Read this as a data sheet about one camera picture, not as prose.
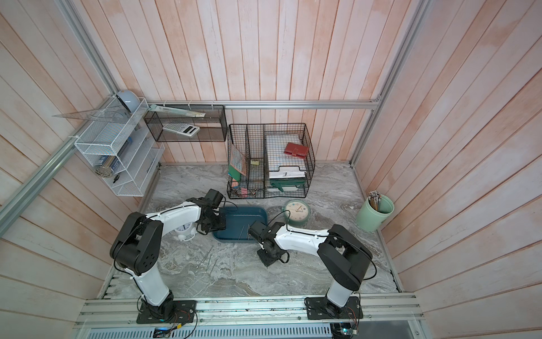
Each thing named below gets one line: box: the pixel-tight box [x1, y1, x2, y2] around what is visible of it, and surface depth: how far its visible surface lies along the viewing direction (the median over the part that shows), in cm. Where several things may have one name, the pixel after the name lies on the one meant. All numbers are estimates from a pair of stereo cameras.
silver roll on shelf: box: [94, 155, 116, 178], surface depth 78 cm
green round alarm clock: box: [283, 199, 311, 228], surface depth 100 cm
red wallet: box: [283, 142, 310, 159], surface depth 97 cm
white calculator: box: [162, 122, 201, 138], surface depth 100 cm
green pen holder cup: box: [355, 194, 396, 233], surface depth 87 cm
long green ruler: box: [148, 104, 207, 118], surface depth 93 cm
